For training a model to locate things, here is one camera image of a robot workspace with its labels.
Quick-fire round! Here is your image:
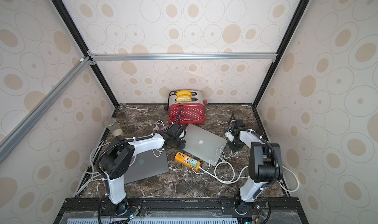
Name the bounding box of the yellow toast slice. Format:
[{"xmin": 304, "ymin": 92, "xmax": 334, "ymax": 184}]
[
  {"xmin": 176, "ymin": 95, "xmax": 192, "ymax": 103},
  {"xmin": 176, "ymin": 90, "xmax": 192, "ymax": 97}
]

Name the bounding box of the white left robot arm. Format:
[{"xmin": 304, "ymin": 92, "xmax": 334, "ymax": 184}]
[{"xmin": 94, "ymin": 123, "xmax": 187, "ymax": 205}]

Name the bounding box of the white charger cable grey laptop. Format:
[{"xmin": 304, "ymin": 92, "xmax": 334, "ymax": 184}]
[{"xmin": 152, "ymin": 120, "xmax": 166, "ymax": 158}]

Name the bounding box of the yellow toast slice back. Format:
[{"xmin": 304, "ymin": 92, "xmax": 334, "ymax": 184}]
[{"xmin": 176, "ymin": 90, "xmax": 192, "ymax": 97}]

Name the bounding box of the thin white charger cable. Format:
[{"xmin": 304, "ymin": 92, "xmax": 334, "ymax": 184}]
[{"xmin": 208, "ymin": 145, "xmax": 237, "ymax": 173}]

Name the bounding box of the diagonal aluminium bar left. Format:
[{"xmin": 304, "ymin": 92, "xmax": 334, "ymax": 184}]
[{"xmin": 1, "ymin": 56, "xmax": 91, "ymax": 162}]

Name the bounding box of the yellow toast slice front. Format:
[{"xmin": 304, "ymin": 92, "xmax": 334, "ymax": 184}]
[{"xmin": 176, "ymin": 95, "xmax": 192, "ymax": 103}]

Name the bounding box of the black corner frame post left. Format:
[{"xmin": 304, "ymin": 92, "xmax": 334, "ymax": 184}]
[{"xmin": 51, "ymin": 0, "xmax": 119, "ymax": 108}]

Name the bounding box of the white cable bundle left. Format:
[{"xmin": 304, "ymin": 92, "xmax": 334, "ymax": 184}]
[{"xmin": 75, "ymin": 139, "xmax": 114, "ymax": 196}]

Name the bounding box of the red polka dot toaster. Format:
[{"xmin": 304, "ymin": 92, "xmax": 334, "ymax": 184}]
[{"xmin": 166, "ymin": 90, "xmax": 207, "ymax": 124}]

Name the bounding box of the clear glass jar with powder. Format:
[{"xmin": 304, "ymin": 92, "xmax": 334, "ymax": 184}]
[{"xmin": 104, "ymin": 117, "xmax": 125, "ymax": 137}]

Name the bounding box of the green charger plug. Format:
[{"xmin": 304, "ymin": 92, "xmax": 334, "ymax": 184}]
[{"xmin": 190, "ymin": 159, "xmax": 200, "ymax": 171}]

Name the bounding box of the dark grey laptop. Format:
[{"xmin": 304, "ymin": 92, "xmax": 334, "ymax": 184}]
[{"xmin": 124, "ymin": 150, "xmax": 169, "ymax": 184}]

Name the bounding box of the white power strip cable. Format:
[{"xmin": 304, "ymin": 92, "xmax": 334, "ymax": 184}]
[{"xmin": 197, "ymin": 160, "xmax": 300, "ymax": 193}]

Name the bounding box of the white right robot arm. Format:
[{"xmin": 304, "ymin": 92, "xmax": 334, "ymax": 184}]
[{"xmin": 225, "ymin": 117, "xmax": 283, "ymax": 202}]

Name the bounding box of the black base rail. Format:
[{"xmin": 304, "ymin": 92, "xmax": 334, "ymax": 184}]
[{"xmin": 55, "ymin": 197, "xmax": 308, "ymax": 224}]

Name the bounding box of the orange power strip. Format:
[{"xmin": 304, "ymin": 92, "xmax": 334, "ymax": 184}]
[{"xmin": 175, "ymin": 152, "xmax": 195, "ymax": 171}]

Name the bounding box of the black corner frame post right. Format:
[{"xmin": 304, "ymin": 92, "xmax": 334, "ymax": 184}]
[{"xmin": 253, "ymin": 0, "xmax": 311, "ymax": 109}]

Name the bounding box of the black corner frame post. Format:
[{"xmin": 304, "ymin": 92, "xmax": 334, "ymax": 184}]
[
  {"xmin": 51, "ymin": 0, "xmax": 119, "ymax": 108},
  {"xmin": 253, "ymin": 0, "xmax": 311, "ymax": 109}
]

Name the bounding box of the silver apple laptop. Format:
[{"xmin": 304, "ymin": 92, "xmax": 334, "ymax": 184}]
[{"xmin": 184, "ymin": 124, "xmax": 227, "ymax": 167}]

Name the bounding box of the horizontal aluminium bar back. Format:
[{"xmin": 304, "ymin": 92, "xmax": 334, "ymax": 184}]
[{"xmin": 90, "ymin": 53, "xmax": 277, "ymax": 61}]

